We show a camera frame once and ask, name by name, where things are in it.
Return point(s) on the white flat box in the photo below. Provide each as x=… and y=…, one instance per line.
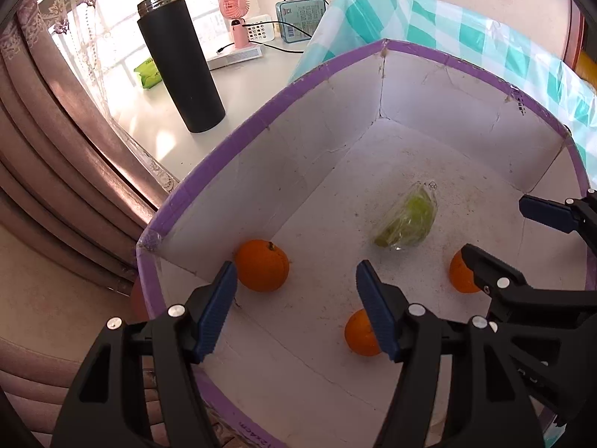
x=233, y=58

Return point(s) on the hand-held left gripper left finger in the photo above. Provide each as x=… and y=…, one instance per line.
x=217, y=312

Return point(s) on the black thermos bottle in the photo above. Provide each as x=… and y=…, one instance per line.
x=182, y=70

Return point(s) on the teal tin box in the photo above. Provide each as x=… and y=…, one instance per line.
x=298, y=18

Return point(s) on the wooden door frame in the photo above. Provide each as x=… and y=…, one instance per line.
x=572, y=32

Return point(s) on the green tissue packet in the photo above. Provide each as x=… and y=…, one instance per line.
x=151, y=74

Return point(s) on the white perforated holder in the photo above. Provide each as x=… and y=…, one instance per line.
x=261, y=30

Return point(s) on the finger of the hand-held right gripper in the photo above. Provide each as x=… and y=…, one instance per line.
x=545, y=210
x=485, y=270

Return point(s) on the brown curtain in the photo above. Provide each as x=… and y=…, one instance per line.
x=46, y=149

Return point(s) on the white cardboard box purple rim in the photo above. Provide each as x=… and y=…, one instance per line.
x=396, y=158

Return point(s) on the small wrapped cabbage wedge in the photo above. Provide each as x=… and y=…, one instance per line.
x=408, y=219

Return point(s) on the reddish brown object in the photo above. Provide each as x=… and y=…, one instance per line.
x=139, y=303

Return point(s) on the teal checked plastic tablecloth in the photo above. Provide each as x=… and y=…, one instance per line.
x=466, y=32

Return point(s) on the pink cushioned seat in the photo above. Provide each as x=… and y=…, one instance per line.
x=42, y=289

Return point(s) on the sheer lace curtain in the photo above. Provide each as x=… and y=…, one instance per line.
x=60, y=14

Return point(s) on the orange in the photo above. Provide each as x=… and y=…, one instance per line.
x=261, y=266
x=461, y=275
x=359, y=336

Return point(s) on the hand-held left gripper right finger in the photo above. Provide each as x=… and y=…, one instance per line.
x=378, y=317

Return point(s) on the pink handheld fan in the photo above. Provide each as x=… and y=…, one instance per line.
x=240, y=32

